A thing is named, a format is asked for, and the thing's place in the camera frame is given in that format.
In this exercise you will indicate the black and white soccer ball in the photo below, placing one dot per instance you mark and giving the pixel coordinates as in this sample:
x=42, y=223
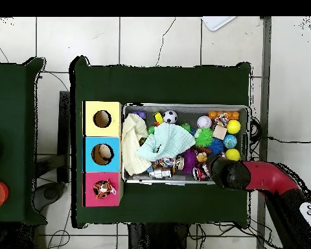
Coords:
x=170, y=116

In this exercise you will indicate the white tray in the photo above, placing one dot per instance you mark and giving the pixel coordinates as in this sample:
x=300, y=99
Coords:
x=217, y=23

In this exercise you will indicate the blue globe ball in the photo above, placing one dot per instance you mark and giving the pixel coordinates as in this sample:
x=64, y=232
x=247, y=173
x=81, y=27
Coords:
x=230, y=141

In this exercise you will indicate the white baseball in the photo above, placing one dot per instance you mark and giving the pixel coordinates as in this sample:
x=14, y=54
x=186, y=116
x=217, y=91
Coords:
x=204, y=122

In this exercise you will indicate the mint green waffle cloth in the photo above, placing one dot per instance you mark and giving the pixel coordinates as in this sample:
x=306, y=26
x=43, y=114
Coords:
x=168, y=141

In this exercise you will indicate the blue spiky ball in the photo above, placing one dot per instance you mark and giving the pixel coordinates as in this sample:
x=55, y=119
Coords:
x=215, y=146

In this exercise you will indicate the cream waffle cloth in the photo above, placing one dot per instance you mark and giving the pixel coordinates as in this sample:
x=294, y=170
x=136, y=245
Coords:
x=131, y=150

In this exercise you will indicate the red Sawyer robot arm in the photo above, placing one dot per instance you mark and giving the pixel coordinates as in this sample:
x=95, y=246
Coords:
x=269, y=176

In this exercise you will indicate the wooden box with three holes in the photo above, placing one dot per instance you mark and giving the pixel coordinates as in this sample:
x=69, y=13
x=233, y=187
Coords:
x=93, y=155

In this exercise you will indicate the green spiky toy with eyes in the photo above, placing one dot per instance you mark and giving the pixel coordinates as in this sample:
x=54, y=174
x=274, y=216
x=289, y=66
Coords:
x=204, y=137

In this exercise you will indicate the orange striped plush tiger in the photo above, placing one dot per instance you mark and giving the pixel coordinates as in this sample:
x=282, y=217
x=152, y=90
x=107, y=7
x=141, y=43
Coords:
x=103, y=189

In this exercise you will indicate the yellow ball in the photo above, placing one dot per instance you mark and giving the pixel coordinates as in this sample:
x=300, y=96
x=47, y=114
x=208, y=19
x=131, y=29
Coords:
x=232, y=154
x=233, y=127

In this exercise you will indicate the dark green table cloth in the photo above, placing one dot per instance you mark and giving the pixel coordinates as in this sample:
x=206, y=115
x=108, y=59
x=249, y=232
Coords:
x=171, y=83
x=13, y=103

